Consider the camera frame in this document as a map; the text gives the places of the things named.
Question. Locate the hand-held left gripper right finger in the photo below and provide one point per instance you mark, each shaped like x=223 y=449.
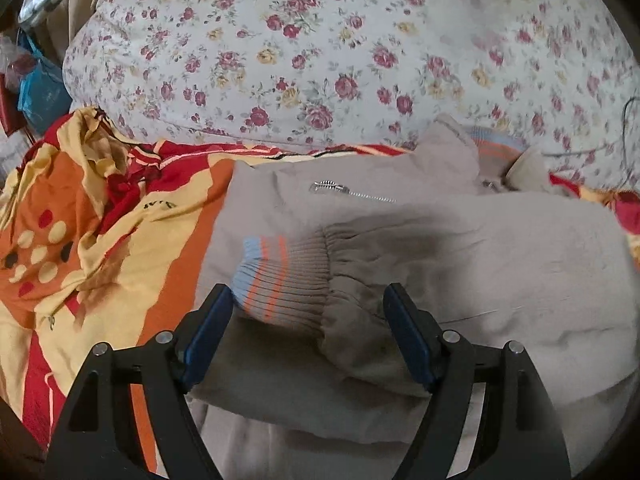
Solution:
x=412 y=340

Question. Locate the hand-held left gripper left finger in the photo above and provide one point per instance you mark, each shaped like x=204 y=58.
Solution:
x=207 y=340

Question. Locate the beige zip jacket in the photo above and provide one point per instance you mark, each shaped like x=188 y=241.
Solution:
x=425 y=240

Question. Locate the orange red printed blanket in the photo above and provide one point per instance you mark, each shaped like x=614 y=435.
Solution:
x=100 y=240

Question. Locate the floral white quilt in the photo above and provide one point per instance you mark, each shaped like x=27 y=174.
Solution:
x=350 y=50

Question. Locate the blue plastic bag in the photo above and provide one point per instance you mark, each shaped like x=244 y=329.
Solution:
x=42 y=92

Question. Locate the red box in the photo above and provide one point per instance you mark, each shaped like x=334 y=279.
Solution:
x=9 y=105

